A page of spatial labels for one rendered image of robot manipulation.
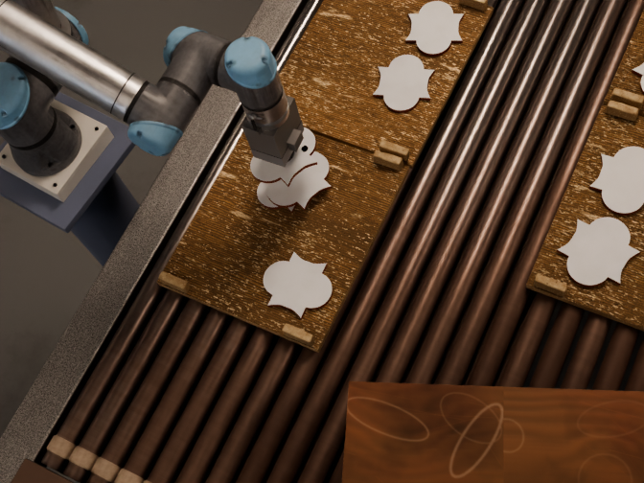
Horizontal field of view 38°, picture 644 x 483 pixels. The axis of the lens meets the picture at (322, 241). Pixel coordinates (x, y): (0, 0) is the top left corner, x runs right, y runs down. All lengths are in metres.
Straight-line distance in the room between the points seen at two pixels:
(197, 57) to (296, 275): 0.46
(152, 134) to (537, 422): 0.75
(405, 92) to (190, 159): 0.46
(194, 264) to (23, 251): 1.37
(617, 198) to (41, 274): 1.88
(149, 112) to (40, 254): 1.64
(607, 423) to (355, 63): 0.90
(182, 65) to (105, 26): 1.97
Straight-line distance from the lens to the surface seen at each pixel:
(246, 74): 1.46
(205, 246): 1.81
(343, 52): 1.99
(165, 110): 1.49
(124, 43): 3.41
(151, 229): 1.88
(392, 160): 1.80
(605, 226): 1.76
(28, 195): 2.09
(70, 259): 3.02
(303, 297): 1.71
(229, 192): 1.85
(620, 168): 1.82
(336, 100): 1.92
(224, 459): 1.68
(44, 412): 1.82
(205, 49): 1.52
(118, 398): 1.77
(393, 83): 1.91
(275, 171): 1.70
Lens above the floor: 2.51
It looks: 63 degrees down
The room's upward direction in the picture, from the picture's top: 19 degrees counter-clockwise
